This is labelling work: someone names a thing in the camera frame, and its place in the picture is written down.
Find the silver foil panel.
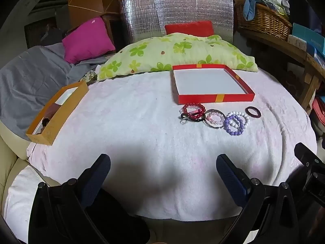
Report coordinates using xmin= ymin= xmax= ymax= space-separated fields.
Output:
xmin=119 ymin=0 xmax=234 ymax=45

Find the red plastic item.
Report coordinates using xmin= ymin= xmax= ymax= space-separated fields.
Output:
xmin=311 ymin=98 xmax=325 ymax=130

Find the cream leather sofa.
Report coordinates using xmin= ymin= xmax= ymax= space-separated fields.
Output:
xmin=0 ymin=122 xmax=60 ymax=209

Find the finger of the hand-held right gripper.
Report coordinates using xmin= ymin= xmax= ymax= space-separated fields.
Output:
xmin=295 ymin=143 xmax=325 ymax=173

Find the white cardboard box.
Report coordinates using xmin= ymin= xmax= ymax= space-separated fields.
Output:
xmin=288 ymin=34 xmax=308 ymax=50

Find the patterned cloth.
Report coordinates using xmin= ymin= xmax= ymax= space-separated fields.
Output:
xmin=82 ymin=70 xmax=99 ymax=83

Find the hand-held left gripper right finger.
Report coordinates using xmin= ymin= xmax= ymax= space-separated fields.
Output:
xmin=216 ymin=154 xmax=300 ymax=244

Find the red bead bracelet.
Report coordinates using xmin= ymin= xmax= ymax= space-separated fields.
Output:
xmin=183 ymin=103 xmax=206 ymax=121

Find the wooden shelf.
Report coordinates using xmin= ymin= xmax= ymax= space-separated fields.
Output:
xmin=237 ymin=27 xmax=325 ymax=112

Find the red shallow cardboard box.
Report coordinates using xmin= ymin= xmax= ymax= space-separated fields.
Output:
xmin=172 ymin=64 xmax=255 ymax=105

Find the pale bead bracelet neon pink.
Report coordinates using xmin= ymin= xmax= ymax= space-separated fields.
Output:
xmin=179 ymin=107 xmax=204 ymax=117

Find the dark maroon bangle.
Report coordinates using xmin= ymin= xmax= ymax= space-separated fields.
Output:
xmin=245 ymin=106 xmax=261 ymax=119

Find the orange cardboard box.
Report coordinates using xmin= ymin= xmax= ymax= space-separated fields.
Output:
xmin=26 ymin=81 xmax=89 ymax=146

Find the black cord loop with hook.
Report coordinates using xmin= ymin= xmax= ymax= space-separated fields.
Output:
xmin=180 ymin=113 xmax=206 ymax=124

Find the brown cardboard sheet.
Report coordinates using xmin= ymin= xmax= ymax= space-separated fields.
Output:
xmin=67 ymin=0 xmax=104 ymax=28

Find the pink bead bracelet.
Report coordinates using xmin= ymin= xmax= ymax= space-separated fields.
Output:
xmin=207 ymin=112 xmax=224 ymax=125

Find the magenta pillow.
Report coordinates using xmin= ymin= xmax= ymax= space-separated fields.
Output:
xmin=62 ymin=18 xmax=116 ymax=64

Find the white bead bracelet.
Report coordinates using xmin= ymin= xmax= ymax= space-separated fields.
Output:
xmin=227 ymin=111 xmax=250 ymax=132

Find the purple bead bracelet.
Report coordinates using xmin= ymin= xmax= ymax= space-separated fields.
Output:
xmin=223 ymin=115 xmax=245 ymax=136

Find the silver bangle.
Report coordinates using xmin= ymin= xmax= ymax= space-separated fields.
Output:
xmin=205 ymin=109 xmax=225 ymax=129

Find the wicker basket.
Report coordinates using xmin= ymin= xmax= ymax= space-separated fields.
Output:
xmin=236 ymin=4 xmax=292 ymax=41

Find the blue cloth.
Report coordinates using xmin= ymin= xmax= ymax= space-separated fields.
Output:
xmin=242 ymin=0 xmax=263 ymax=21

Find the green floral pillow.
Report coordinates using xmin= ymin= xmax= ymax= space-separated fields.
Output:
xmin=97 ymin=33 xmax=258 ymax=82

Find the teal cardboard box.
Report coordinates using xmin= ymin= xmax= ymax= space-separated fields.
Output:
xmin=292 ymin=23 xmax=325 ymax=56

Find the small red cushion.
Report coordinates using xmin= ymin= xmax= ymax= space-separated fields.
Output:
xmin=165 ymin=20 xmax=214 ymax=36

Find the grey blanket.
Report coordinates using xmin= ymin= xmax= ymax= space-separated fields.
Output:
xmin=0 ymin=43 xmax=112 ymax=140

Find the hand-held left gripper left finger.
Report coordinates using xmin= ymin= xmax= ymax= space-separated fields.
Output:
xmin=28 ymin=154 xmax=111 ymax=244

